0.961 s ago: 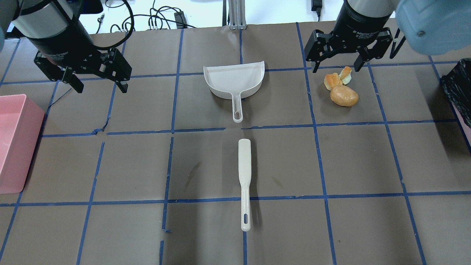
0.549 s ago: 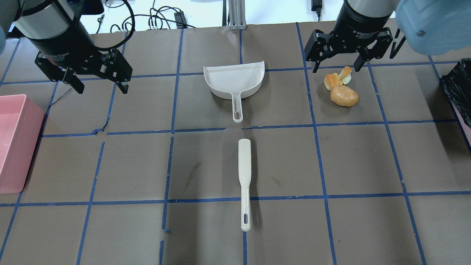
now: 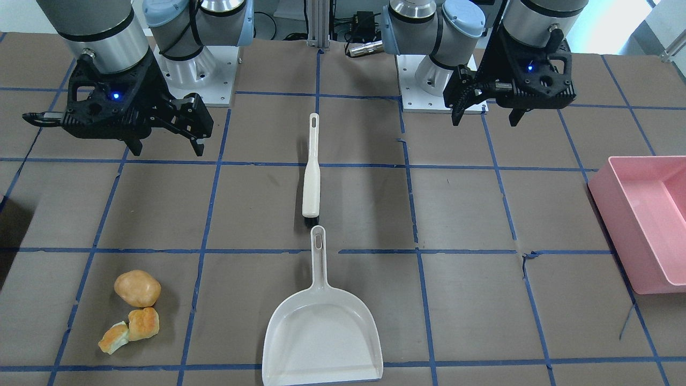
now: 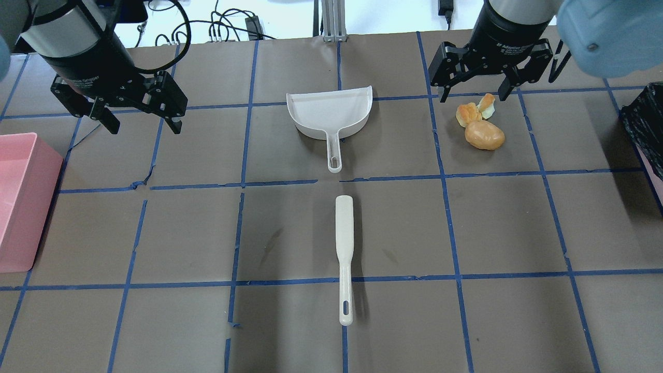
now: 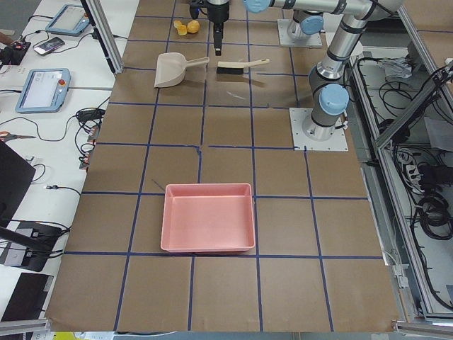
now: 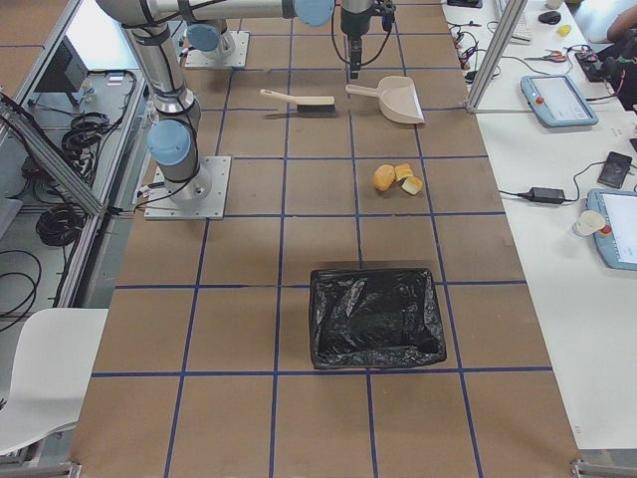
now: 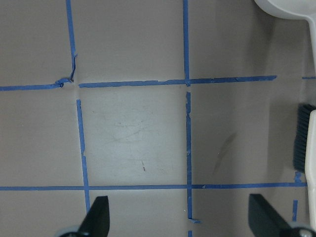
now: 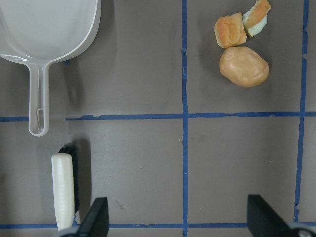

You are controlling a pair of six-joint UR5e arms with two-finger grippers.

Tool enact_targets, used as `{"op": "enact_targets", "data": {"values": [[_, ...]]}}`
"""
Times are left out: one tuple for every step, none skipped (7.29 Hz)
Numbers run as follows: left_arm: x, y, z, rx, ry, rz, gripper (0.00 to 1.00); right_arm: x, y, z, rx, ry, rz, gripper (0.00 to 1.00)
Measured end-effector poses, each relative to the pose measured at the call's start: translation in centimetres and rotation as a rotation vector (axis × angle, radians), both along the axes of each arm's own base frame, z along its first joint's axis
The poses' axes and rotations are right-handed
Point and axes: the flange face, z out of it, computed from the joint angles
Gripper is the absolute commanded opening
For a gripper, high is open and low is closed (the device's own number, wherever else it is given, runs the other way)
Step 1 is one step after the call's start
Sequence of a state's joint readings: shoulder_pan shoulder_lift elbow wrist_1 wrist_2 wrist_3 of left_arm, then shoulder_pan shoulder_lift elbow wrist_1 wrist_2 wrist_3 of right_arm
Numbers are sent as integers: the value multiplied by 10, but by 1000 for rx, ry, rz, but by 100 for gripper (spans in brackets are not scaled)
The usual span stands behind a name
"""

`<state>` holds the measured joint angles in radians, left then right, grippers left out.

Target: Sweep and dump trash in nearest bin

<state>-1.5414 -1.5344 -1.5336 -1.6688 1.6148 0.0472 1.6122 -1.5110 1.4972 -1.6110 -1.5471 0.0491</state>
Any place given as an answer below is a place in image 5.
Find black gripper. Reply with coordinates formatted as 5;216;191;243
207;0;229;56

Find round golden bread roll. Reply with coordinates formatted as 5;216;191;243
186;20;200;34

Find torn bread piece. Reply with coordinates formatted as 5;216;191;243
177;24;188;36

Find beige hand brush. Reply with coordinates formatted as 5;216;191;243
216;58;270;75

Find beige plastic dustpan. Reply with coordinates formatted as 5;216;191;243
154;52;210;88

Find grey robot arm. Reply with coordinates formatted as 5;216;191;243
286;10;324;48
243;1;403;141

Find pink plastic bin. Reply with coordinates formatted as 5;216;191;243
160;183;256;253

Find blue teach pendant far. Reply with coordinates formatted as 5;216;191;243
45;4;90;36

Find blue teach pendant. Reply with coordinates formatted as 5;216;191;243
45;4;90;36
16;68;71;113

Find smartphone on table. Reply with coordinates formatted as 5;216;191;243
33;37;65;56

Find blue teach pendant near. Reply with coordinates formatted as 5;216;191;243
16;68;71;113

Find black laptop corner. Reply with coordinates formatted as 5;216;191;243
0;142;35;227

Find black monitor stand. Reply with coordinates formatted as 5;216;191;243
1;221;63;272

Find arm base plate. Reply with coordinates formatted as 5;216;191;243
289;108;348;152
277;16;324;48

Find aluminium frame post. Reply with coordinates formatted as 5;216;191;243
81;0;124;75

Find orange handled scissors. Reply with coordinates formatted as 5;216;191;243
0;131;35;142

